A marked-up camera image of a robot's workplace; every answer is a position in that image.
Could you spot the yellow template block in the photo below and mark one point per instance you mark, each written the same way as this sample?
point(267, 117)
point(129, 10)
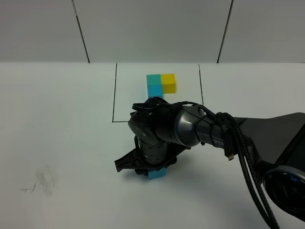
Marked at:
point(168, 83)

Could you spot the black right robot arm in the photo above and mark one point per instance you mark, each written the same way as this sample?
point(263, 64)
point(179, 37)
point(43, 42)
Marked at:
point(271, 150)

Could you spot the green template block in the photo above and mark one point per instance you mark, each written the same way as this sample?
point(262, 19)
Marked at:
point(153, 79)

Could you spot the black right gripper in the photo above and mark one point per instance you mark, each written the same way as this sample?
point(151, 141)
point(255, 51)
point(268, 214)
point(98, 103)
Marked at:
point(146, 158)

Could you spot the blue template block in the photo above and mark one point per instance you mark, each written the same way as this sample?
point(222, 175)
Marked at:
point(155, 91)

